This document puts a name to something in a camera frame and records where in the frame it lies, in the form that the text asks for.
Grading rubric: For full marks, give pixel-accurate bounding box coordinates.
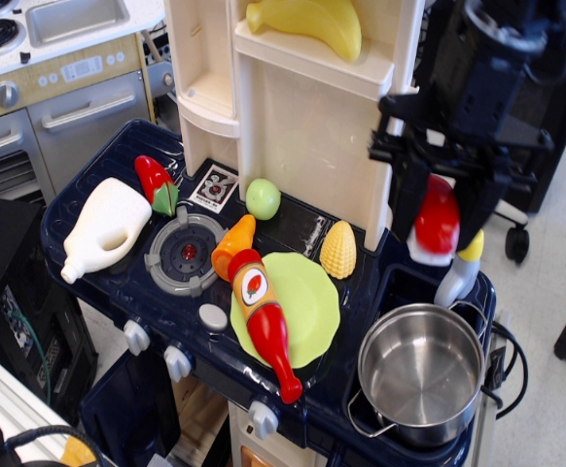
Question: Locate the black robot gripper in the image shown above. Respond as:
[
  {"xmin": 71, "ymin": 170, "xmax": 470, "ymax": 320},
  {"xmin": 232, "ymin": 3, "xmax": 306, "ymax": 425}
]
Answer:
[{"xmin": 370, "ymin": 28, "xmax": 553, "ymax": 251}]

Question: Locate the red and white toy sushi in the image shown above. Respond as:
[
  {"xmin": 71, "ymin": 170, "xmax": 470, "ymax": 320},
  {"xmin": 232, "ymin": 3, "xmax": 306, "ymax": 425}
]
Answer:
[{"xmin": 407, "ymin": 175, "xmax": 460, "ymax": 267}]

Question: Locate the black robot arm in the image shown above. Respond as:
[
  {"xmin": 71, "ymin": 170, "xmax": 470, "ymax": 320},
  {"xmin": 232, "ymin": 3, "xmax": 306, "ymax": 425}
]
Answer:
[{"xmin": 370, "ymin": 1, "xmax": 566, "ymax": 247}]

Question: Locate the stainless steel pot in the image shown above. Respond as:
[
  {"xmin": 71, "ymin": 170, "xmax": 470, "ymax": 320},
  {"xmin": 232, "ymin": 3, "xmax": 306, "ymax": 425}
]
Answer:
[{"xmin": 353, "ymin": 304, "xmax": 485, "ymax": 449}]

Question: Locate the white rolling stand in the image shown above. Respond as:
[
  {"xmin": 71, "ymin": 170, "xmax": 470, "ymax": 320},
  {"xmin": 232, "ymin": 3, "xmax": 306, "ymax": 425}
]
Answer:
[{"xmin": 494, "ymin": 200, "xmax": 530, "ymax": 265}]

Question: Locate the grey bottle with yellow cap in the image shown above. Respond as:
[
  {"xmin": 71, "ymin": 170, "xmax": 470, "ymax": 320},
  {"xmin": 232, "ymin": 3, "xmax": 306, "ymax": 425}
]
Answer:
[{"xmin": 434, "ymin": 230, "xmax": 484, "ymax": 307}]

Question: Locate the yellow toy corn cob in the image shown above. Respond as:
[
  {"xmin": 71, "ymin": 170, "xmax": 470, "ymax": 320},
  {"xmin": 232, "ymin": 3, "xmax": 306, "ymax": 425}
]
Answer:
[{"xmin": 319, "ymin": 220, "xmax": 357, "ymax": 279}]

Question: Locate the cream toy kitchen shelf tower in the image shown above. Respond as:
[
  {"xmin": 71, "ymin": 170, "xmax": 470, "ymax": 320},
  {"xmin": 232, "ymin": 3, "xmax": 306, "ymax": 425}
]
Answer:
[{"xmin": 164, "ymin": 1, "xmax": 424, "ymax": 251}]

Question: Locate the green toy apple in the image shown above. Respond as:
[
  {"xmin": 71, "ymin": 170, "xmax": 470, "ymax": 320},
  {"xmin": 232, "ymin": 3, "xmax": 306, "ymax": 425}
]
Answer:
[{"xmin": 246, "ymin": 178, "xmax": 281, "ymax": 221}]

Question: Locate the light green toy plate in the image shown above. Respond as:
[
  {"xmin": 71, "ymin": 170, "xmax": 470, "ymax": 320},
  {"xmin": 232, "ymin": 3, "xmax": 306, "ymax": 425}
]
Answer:
[{"xmin": 229, "ymin": 250, "xmax": 340, "ymax": 369}]

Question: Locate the yellow toy banana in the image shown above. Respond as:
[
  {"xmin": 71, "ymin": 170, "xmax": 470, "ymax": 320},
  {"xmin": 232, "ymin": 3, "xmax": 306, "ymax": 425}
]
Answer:
[{"xmin": 245, "ymin": 0, "xmax": 362, "ymax": 62}]

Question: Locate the orange toy carrot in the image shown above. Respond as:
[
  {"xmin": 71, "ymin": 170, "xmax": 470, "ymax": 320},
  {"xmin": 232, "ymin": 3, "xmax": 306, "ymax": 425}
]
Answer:
[{"xmin": 211, "ymin": 214, "xmax": 256, "ymax": 282}]

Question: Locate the red toy ketchup bottle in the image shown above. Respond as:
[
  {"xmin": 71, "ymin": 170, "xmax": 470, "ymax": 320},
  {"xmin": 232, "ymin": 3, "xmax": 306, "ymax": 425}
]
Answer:
[{"xmin": 228, "ymin": 249, "xmax": 303, "ymax": 405}]

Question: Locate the dark blue toy kitchen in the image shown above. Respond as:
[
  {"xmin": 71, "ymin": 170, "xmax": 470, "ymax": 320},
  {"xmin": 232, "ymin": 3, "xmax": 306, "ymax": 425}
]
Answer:
[{"xmin": 41, "ymin": 119, "xmax": 495, "ymax": 466}]

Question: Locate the grey round button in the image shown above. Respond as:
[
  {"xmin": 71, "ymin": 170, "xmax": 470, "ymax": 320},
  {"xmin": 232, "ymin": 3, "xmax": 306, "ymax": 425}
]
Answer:
[{"xmin": 198, "ymin": 304, "xmax": 229, "ymax": 332}]

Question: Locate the grey toy stove burner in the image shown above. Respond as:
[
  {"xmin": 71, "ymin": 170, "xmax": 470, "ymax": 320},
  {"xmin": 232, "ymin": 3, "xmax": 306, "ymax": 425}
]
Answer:
[{"xmin": 144, "ymin": 206, "xmax": 227, "ymax": 298}]

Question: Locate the red toy chili pepper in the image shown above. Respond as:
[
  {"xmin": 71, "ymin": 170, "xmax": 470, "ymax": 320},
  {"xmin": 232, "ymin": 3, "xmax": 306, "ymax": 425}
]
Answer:
[{"xmin": 134, "ymin": 155, "xmax": 179, "ymax": 217}]

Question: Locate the grey right stove knob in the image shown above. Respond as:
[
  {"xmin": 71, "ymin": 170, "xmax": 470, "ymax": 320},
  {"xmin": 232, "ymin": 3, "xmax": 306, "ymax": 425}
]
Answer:
[{"xmin": 248, "ymin": 401, "xmax": 279, "ymax": 441}]

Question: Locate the grey stove knob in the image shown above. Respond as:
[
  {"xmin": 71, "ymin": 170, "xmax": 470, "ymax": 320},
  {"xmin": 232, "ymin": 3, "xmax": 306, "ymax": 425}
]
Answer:
[
  {"xmin": 124, "ymin": 320, "xmax": 151, "ymax": 356},
  {"xmin": 248, "ymin": 401, "xmax": 279, "ymax": 441},
  {"xmin": 163, "ymin": 345, "xmax": 193, "ymax": 383}
]

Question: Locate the grey middle stove knob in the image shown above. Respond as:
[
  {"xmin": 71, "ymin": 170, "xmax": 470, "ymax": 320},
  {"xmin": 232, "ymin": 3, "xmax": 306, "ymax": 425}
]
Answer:
[{"xmin": 163, "ymin": 345, "xmax": 193, "ymax": 383}]

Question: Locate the white toy jug bottle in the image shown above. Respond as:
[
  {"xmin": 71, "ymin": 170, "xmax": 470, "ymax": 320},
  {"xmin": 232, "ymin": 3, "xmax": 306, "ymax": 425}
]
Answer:
[{"xmin": 60, "ymin": 177, "xmax": 152, "ymax": 284}]

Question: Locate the grey left stove knob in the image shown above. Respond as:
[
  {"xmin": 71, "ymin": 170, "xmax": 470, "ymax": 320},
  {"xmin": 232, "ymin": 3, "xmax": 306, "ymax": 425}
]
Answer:
[{"xmin": 124, "ymin": 320, "xmax": 151, "ymax": 356}]

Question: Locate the wooden grey toy kitchen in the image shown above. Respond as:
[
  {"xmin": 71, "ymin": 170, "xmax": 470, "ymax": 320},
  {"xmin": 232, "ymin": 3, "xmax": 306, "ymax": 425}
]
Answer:
[{"xmin": 0, "ymin": 1, "xmax": 164, "ymax": 202}]

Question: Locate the black computer case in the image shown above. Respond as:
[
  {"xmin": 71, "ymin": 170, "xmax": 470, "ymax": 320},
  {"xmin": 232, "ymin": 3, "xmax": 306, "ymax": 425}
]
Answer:
[{"xmin": 0, "ymin": 199, "xmax": 97, "ymax": 424}]

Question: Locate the yellow object at bottom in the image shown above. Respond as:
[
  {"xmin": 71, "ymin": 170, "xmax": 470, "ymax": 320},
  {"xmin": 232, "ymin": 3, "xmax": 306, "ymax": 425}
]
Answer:
[{"xmin": 60, "ymin": 437, "xmax": 96, "ymax": 467}]

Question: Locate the black cable on right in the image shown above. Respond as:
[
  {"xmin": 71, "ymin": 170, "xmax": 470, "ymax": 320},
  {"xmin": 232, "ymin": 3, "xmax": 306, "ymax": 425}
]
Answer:
[{"xmin": 479, "ymin": 320, "xmax": 529, "ymax": 419}]

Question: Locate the black braided cable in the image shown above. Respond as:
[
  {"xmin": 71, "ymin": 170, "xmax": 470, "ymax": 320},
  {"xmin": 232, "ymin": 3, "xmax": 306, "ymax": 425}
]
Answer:
[{"xmin": 0, "ymin": 424, "xmax": 104, "ymax": 467}]

